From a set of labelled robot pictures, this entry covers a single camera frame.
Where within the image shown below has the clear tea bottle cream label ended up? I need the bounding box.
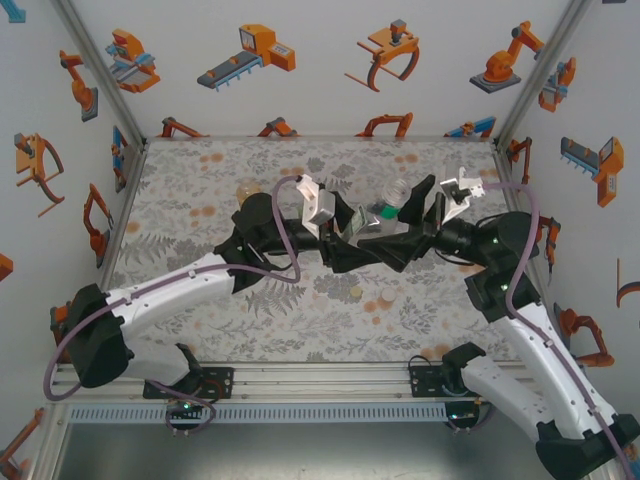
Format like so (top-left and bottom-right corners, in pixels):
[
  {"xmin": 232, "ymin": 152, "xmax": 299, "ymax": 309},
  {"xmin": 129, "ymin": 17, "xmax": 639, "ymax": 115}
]
[{"xmin": 367, "ymin": 177, "xmax": 416, "ymax": 236}]

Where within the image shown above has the orange juice bottle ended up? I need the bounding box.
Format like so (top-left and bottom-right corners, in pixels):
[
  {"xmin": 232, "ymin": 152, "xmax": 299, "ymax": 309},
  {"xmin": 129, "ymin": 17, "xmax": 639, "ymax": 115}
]
[{"xmin": 236, "ymin": 179, "xmax": 266, "ymax": 205}]

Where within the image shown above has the controller board with green light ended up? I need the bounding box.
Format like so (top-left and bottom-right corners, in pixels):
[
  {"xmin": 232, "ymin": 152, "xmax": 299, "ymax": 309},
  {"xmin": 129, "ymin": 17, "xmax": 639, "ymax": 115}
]
[
  {"xmin": 446, "ymin": 402, "xmax": 484, "ymax": 424},
  {"xmin": 167, "ymin": 399, "xmax": 206, "ymax": 419}
]

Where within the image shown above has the aluminium table side rail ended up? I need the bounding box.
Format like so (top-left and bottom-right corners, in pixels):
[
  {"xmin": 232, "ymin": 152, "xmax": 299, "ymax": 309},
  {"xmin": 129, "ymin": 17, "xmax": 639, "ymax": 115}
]
[
  {"xmin": 97, "ymin": 142, "xmax": 150, "ymax": 296},
  {"xmin": 492, "ymin": 144, "xmax": 549, "ymax": 311}
]

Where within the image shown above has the thin aluminium wall rail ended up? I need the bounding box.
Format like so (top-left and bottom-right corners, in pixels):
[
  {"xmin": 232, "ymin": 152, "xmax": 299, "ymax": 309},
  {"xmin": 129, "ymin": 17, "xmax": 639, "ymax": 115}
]
[{"xmin": 144, "ymin": 132, "xmax": 497, "ymax": 144}]

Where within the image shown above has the aluminium table end rail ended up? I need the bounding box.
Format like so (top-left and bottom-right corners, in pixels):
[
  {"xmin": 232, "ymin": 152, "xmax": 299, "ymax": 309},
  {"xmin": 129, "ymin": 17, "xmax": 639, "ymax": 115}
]
[{"xmin": 53, "ymin": 360, "xmax": 506, "ymax": 404}]

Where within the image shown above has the slotted grey cable duct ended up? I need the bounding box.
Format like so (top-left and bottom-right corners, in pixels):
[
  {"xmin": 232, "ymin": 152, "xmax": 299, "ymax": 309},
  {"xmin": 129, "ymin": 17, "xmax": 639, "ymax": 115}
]
[{"xmin": 67, "ymin": 403, "xmax": 449, "ymax": 425}]

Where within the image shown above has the aluminium corner post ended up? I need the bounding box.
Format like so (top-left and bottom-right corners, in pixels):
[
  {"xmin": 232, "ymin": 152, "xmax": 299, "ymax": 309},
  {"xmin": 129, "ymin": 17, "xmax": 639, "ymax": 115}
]
[
  {"xmin": 49, "ymin": 0, "xmax": 150, "ymax": 149},
  {"xmin": 492, "ymin": 0, "xmax": 596, "ymax": 149}
]

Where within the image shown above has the aluminium frame leg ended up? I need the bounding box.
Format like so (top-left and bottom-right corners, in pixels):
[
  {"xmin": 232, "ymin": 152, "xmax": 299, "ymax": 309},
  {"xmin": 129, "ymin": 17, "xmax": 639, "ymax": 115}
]
[{"xmin": 27, "ymin": 403, "xmax": 71, "ymax": 480}]

